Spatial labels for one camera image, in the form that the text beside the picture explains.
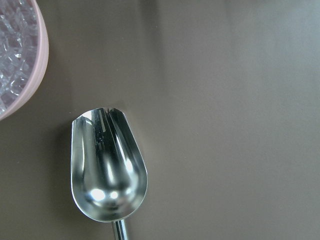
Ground metal ice scoop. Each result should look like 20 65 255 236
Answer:
70 107 148 240

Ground pink ribbed bowl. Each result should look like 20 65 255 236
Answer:
0 0 49 120

